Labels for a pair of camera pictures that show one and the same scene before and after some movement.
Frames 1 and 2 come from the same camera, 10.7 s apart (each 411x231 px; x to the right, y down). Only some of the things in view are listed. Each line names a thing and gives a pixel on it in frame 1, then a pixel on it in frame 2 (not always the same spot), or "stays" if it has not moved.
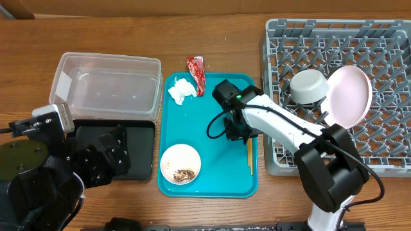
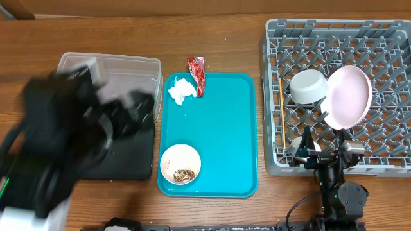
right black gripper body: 238,127 to 316,160
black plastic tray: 139,136 stays
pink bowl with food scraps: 180,163 stays
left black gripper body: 88,165 to 117,121
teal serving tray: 224,171 stays
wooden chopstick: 251,156 to 282,112
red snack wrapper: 197,67 stays
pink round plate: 347,96 stays
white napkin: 182,88 stays
